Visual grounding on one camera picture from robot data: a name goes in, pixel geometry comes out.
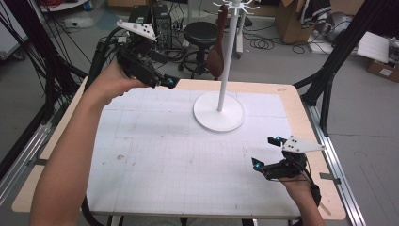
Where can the large open cardboard box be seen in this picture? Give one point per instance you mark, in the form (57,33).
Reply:
(290,25)

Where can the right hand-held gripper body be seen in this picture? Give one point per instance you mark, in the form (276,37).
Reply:
(290,164)

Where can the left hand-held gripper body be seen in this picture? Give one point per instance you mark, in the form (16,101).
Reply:
(138,59)

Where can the white hook stand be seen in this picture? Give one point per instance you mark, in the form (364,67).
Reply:
(219,117)

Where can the white foam sheet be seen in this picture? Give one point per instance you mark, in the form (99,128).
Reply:
(373,47)

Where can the black round stool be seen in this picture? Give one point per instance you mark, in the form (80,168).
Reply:
(200,34)

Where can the person's right hand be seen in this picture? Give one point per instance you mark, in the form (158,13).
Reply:
(296,190)

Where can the person's left hand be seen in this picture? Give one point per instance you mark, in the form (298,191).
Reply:
(109,83)

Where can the black metal frame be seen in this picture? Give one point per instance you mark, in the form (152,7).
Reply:
(342,47)
(50,72)

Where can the white power adapter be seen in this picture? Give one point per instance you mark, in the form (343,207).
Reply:
(121,40)

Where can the small brown cardboard box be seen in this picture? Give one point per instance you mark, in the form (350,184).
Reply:
(382,71)

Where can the black computer tower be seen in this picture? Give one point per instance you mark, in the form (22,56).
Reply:
(139,14)
(162,28)

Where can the aluminium rail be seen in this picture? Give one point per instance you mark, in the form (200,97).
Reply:
(22,157)
(337,169)

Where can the dark striped cloth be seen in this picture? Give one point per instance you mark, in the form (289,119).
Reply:
(315,11)

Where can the white grid paper mat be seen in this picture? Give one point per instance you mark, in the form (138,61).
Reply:
(188,175)

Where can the brown wooden spoon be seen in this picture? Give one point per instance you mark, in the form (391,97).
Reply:
(215,61)

